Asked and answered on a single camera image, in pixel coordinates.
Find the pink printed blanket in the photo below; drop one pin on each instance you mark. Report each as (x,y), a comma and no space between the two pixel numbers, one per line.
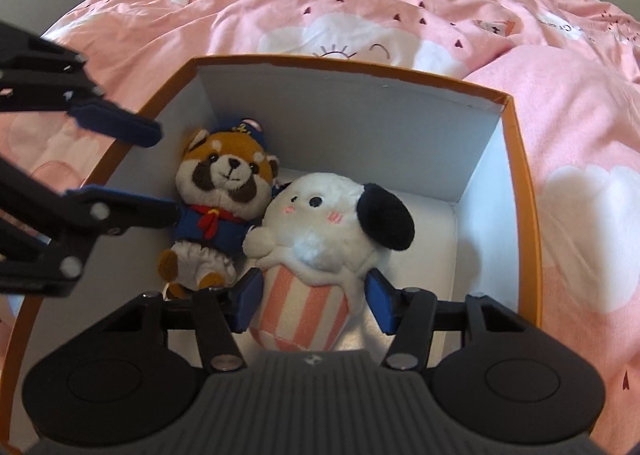
(350,0)

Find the red panda sailor plush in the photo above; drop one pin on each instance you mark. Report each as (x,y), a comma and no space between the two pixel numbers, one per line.
(226,170)

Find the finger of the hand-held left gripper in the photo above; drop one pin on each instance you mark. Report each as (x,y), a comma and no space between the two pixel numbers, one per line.
(116,121)
(131,209)

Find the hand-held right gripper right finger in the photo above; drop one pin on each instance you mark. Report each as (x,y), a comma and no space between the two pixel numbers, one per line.
(377,301)

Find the orange cardboard box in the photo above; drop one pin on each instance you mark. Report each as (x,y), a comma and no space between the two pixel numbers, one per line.
(350,111)

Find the white dog plush striped cup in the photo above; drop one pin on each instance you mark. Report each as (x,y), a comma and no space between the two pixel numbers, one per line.
(320,226)

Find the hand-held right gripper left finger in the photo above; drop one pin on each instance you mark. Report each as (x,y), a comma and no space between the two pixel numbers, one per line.
(249,301)

